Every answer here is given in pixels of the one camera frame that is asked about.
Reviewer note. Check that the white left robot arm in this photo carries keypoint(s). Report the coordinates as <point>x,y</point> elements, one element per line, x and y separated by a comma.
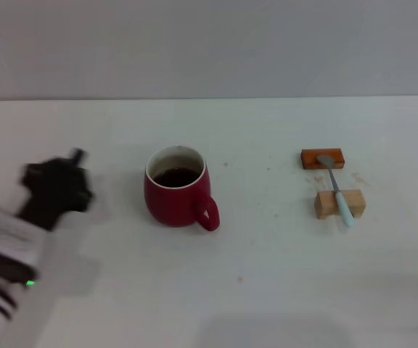
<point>2,246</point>

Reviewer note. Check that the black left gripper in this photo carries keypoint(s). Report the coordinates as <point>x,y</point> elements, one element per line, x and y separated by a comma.
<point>54,188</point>

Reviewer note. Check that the light wooden arch block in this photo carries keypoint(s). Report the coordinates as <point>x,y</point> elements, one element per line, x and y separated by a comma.
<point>325,206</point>

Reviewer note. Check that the orange wooden block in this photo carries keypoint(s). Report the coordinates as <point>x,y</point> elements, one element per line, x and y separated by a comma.
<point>310,159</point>

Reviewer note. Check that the red ceramic coffee cup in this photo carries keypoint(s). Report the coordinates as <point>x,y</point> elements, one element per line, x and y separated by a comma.
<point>174,206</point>

